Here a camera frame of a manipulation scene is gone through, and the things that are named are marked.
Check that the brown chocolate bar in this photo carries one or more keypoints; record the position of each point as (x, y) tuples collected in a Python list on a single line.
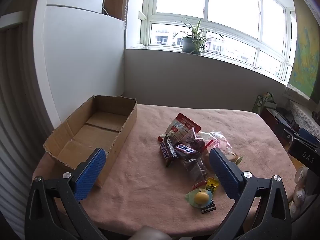
[(166, 150)]

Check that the person's right hand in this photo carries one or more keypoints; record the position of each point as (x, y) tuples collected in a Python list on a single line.
[(300, 192)]

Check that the brown cardboard box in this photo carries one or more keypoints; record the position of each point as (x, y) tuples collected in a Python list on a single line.
[(75, 140)]

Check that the dark blue chocolate bar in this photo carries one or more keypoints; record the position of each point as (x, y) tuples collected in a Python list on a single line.
[(186, 150)]

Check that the small black candy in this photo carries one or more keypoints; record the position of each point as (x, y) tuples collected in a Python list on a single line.
[(208, 208)]

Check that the sandwich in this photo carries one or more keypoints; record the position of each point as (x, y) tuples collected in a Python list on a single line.
[(220, 140)]

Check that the red and white snack bag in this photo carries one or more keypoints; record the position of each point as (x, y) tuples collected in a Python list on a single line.
[(180, 127)]

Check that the yellow and green wall map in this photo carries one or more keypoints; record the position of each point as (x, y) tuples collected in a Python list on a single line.
[(305, 55)]

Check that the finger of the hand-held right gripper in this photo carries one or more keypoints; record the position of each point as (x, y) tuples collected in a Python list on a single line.
[(287, 135), (308, 152)]

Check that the dark side cabinet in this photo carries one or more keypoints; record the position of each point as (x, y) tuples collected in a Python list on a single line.
[(272, 120)]

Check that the white cabinet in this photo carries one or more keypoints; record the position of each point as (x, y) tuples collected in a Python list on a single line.
[(80, 55)]

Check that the white ribbed panel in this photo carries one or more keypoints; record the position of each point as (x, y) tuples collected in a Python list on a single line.
[(17, 105)]

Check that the white lace cloth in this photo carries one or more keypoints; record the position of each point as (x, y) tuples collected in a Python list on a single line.
[(302, 115)]

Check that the green carton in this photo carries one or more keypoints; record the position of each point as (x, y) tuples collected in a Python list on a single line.
[(262, 102)]

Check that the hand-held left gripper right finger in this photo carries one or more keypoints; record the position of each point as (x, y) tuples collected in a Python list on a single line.
[(222, 170)]

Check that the potted green plant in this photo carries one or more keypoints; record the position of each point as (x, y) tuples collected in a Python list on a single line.
[(190, 43)]

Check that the clear bag of dark snacks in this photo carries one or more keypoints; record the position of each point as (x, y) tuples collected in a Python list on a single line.
[(195, 170)]

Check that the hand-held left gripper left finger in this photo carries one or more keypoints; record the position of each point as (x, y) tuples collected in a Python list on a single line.
[(91, 172)]

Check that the green and yellow egg candy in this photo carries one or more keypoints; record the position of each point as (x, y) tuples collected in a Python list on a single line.
[(200, 198)]

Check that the pink blanket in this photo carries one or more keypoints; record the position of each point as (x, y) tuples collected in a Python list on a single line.
[(145, 180)]

